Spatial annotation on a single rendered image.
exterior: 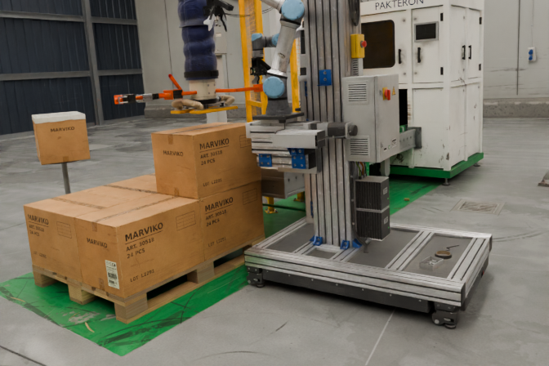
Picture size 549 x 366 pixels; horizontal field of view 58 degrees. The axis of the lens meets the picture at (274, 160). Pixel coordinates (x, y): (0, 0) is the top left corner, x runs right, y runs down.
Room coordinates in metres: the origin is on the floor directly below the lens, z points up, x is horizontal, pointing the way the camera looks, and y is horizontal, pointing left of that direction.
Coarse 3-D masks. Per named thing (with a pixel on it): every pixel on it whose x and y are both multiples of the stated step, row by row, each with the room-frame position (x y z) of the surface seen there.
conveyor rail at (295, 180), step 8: (400, 136) 4.94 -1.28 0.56; (408, 136) 5.10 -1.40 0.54; (400, 144) 4.93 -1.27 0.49; (408, 144) 5.09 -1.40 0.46; (400, 152) 4.92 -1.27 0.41; (288, 176) 3.44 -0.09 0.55; (296, 176) 3.51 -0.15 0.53; (288, 184) 3.44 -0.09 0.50; (296, 184) 3.51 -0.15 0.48; (304, 184) 3.59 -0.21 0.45; (288, 192) 3.43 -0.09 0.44; (296, 192) 3.49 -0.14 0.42
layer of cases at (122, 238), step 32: (96, 192) 3.34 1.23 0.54; (128, 192) 3.28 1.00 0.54; (224, 192) 3.13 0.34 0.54; (256, 192) 3.38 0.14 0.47; (32, 224) 3.05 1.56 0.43; (64, 224) 2.81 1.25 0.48; (96, 224) 2.60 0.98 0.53; (128, 224) 2.55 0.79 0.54; (160, 224) 2.72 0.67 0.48; (192, 224) 2.90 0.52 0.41; (224, 224) 3.12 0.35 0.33; (256, 224) 3.36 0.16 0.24; (32, 256) 3.10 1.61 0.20; (64, 256) 2.84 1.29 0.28; (96, 256) 2.62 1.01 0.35; (128, 256) 2.54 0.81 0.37; (160, 256) 2.70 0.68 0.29; (192, 256) 2.88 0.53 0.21; (128, 288) 2.52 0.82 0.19
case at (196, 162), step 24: (168, 144) 3.10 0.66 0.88; (192, 144) 2.96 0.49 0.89; (216, 144) 3.11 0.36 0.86; (240, 144) 3.28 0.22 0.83; (168, 168) 3.12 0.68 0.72; (192, 168) 2.97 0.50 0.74; (216, 168) 3.10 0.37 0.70; (240, 168) 3.26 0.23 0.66; (168, 192) 3.13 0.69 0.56; (192, 192) 2.99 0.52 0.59; (216, 192) 3.08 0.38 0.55
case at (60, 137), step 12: (36, 120) 4.21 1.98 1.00; (48, 120) 4.25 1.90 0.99; (60, 120) 4.29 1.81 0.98; (72, 120) 4.33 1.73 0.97; (84, 120) 4.38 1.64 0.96; (36, 132) 4.27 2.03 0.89; (48, 132) 4.24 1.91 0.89; (60, 132) 4.29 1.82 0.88; (72, 132) 4.33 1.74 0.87; (84, 132) 4.37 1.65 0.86; (36, 144) 4.64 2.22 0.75; (48, 144) 4.24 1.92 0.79; (60, 144) 4.28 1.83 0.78; (72, 144) 4.32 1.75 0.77; (84, 144) 4.37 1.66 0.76; (48, 156) 4.23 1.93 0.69; (60, 156) 4.28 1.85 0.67; (72, 156) 4.32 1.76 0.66; (84, 156) 4.36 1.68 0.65
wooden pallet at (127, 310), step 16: (256, 240) 3.35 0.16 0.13; (240, 256) 3.34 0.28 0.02; (48, 272) 2.98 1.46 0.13; (192, 272) 2.93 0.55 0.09; (208, 272) 2.98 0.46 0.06; (224, 272) 3.08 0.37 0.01; (80, 288) 2.75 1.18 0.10; (96, 288) 2.65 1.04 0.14; (176, 288) 2.85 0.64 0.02; (192, 288) 2.86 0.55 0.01; (128, 304) 2.51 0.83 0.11; (144, 304) 2.58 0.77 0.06; (160, 304) 2.67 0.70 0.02; (128, 320) 2.50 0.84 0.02
